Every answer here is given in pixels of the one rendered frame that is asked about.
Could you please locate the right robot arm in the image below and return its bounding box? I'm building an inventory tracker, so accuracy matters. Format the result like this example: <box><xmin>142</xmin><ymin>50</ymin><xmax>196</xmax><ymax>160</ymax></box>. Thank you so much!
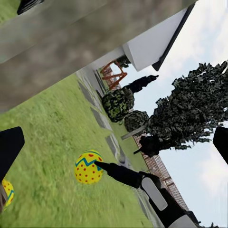
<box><xmin>95</xmin><ymin>156</ymin><xmax>197</xmax><ymax>228</ymax></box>

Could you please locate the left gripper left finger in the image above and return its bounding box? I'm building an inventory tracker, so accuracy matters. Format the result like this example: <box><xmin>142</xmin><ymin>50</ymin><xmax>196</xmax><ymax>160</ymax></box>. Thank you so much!
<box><xmin>0</xmin><ymin>126</ymin><xmax>25</xmax><ymax>183</ymax></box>

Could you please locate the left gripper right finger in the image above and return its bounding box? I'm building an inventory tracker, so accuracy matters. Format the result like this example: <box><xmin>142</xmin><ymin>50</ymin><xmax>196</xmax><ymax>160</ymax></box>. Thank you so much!
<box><xmin>213</xmin><ymin>125</ymin><xmax>228</xmax><ymax>164</ymax></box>

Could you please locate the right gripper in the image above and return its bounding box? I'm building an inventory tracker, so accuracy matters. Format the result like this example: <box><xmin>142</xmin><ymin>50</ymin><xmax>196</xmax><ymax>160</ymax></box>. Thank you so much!
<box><xmin>95</xmin><ymin>161</ymin><xmax>133</xmax><ymax>185</ymax></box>

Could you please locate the easter egg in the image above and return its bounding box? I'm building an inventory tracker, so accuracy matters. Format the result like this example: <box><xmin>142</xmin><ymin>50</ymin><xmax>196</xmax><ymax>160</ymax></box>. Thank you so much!
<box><xmin>74</xmin><ymin>150</ymin><xmax>104</xmax><ymax>185</ymax></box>
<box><xmin>2</xmin><ymin>180</ymin><xmax>14</xmax><ymax>211</ymax></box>

